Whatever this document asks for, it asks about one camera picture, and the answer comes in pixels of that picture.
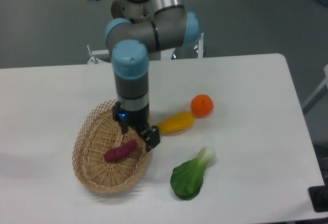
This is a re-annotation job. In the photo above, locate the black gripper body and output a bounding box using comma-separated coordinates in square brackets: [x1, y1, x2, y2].
[112, 101, 150, 137]

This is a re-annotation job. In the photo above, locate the purple sweet potato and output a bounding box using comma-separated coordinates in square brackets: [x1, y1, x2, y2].
[104, 139, 138, 162]

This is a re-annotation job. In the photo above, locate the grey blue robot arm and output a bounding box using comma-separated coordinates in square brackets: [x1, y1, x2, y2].
[90, 0, 200, 151]

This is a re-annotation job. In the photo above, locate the woven wicker basket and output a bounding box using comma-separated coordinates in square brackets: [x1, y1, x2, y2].
[72, 100, 152, 194]

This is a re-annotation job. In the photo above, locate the yellow mango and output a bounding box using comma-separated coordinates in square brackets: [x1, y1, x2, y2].
[157, 111, 195, 135]

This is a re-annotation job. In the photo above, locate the green bok choy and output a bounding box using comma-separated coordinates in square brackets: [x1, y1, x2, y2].
[170, 146, 216, 200]

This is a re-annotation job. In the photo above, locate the orange tangerine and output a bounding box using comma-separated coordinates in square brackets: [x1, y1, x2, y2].
[190, 94, 214, 117]

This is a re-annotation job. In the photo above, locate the black box at table edge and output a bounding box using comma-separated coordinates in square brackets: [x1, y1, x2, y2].
[308, 186, 327, 213]

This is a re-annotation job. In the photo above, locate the white metal base frame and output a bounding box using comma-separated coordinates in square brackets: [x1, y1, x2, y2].
[87, 32, 206, 64]

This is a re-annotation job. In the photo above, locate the white frame at right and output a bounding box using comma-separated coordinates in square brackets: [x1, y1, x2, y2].
[301, 65, 327, 115]

